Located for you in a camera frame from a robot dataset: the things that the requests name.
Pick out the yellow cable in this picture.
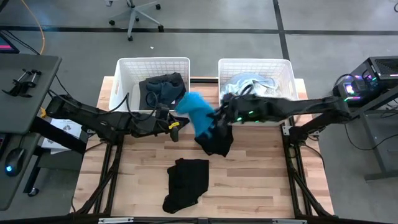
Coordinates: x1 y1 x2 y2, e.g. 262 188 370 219
20 0 46 55

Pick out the black computer stand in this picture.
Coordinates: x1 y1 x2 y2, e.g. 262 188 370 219
341 90 398 181

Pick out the black computer mouse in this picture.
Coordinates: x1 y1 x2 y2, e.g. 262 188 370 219
4 147 26 177

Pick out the black clamp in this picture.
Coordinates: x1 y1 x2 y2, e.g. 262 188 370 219
1 68 43 98

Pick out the white office chair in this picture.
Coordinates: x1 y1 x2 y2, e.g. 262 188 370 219
104 0 165 42

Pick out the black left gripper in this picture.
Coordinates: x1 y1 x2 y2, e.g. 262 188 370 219
154 105 190 143

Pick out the black garment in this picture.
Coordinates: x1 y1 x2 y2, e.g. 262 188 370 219
162 157 210 215
138 79 162 111
194 123 234 157

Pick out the grey desk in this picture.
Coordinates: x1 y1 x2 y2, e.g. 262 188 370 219
0 53 63 212

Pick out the black metal table frame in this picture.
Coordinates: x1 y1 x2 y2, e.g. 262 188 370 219
71 77 335 224

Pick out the aluminium bracket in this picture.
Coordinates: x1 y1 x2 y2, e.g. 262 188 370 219
98 217 134 224
272 218 308 224

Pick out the white paper sheet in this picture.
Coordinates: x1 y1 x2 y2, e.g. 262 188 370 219
41 118 82 155

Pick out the dark monitor screen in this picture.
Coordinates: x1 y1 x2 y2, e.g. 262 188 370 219
0 30 20 55

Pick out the white perforated plastic basket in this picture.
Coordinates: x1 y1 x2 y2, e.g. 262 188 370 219
217 58 300 126
108 57 191 113

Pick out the black computer with coloured lights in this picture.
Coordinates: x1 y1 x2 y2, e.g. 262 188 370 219
332 55 398 108

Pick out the bright blue garment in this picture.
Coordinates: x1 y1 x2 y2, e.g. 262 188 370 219
175 91 218 139

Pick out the light blue garment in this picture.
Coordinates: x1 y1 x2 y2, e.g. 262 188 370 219
221 73 280 99

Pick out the dark grey garment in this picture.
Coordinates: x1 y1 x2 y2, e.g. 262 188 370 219
146 73 187 106

